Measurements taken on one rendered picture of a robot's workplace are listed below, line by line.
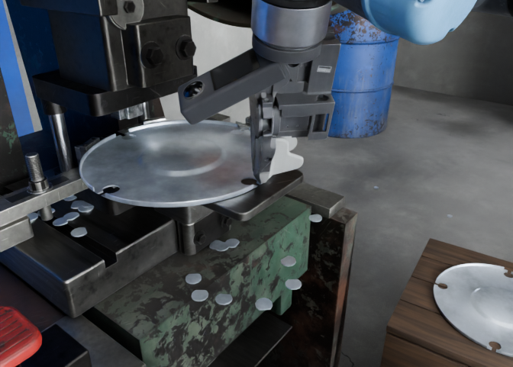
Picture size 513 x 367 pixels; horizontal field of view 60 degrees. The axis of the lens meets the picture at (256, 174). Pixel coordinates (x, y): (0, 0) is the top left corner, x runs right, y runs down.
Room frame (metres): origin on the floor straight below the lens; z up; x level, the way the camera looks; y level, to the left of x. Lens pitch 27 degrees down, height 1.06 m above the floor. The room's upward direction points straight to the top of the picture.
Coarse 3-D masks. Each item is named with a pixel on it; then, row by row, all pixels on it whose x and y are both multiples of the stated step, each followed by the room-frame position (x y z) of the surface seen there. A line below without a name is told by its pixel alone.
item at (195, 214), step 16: (272, 176) 0.55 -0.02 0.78; (288, 176) 0.55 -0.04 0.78; (256, 192) 0.50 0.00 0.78; (272, 192) 0.50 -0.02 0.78; (160, 208) 0.57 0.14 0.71; (176, 208) 0.55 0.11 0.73; (192, 208) 0.55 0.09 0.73; (208, 208) 0.57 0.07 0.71; (224, 208) 0.46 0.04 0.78; (240, 208) 0.46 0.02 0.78; (256, 208) 0.47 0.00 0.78; (192, 224) 0.54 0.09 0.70; (208, 224) 0.57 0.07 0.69; (224, 224) 0.59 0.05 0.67; (192, 240) 0.54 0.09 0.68; (208, 240) 0.57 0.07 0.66
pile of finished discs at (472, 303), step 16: (448, 272) 0.86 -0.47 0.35; (464, 272) 0.86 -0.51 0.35; (480, 272) 0.86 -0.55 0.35; (496, 272) 0.86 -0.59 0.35; (512, 272) 0.86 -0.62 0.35; (448, 288) 0.81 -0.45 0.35; (464, 288) 0.81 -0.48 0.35; (480, 288) 0.80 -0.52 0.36; (496, 288) 0.80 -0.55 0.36; (512, 288) 0.81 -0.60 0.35; (448, 304) 0.76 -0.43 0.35; (464, 304) 0.76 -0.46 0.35; (480, 304) 0.75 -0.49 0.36; (496, 304) 0.75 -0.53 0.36; (512, 304) 0.75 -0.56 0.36; (448, 320) 0.70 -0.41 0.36; (464, 320) 0.71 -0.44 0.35; (480, 320) 0.71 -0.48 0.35; (496, 320) 0.70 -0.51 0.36; (512, 320) 0.70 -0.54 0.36; (480, 336) 0.66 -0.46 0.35; (496, 336) 0.66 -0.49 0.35; (512, 336) 0.66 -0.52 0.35; (496, 352) 0.62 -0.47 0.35; (512, 352) 0.63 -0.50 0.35
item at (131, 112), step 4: (140, 104) 0.68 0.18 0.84; (128, 108) 0.66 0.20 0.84; (132, 108) 0.67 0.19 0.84; (136, 108) 0.67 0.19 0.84; (140, 108) 0.68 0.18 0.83; (116, 112) 0.66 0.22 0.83; (120, 112) 0.66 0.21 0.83; (124, 112) 0.66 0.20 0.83; (128, 112) 0.66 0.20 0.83; (132, 112) 0.67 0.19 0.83; (136, 112) 0.67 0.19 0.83; (140, 112) 0.68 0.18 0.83; (112, 116) 0.67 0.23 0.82; (116, 116) 0.66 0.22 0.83; (120, 116) 0.66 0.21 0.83; (124, 116) 0.66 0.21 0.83; (128, 116) 0.66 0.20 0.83; (132, 116) 0.66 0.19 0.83; (136, 116) 0.67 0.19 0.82
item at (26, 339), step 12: (0, 312) 0.31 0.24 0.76; (12, 312) 0.31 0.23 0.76; (0, 324) 0.30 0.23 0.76; (12, 324) 0.30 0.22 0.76; (24, 324) 0.30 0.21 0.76; (0, 336) 0.28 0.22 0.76; (12, 336) 0.28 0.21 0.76; (24, 336) 0.28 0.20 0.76; (36, 336) 0.28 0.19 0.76; (0, 348) 0.27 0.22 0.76; (12, 348) 0.27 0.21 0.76; (24, 348) 0.27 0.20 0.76; (36, 348) 0.28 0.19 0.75; (0, 360) 0.26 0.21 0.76; (12, 360) 0.26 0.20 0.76
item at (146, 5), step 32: (128, 0) 0.59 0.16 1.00; (160, 0) 0.65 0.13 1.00; (64, 32) 0.63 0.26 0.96; (96, 32) 0.58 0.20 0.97; (128, 32) 0.58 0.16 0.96; (160, 32) 0.61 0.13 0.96; (64, 64) 0.64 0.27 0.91; (96, 64) 0.59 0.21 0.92; (128, 64) 0.59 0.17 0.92; (160, 64) 0.60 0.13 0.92; (192, 64) 0.65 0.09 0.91
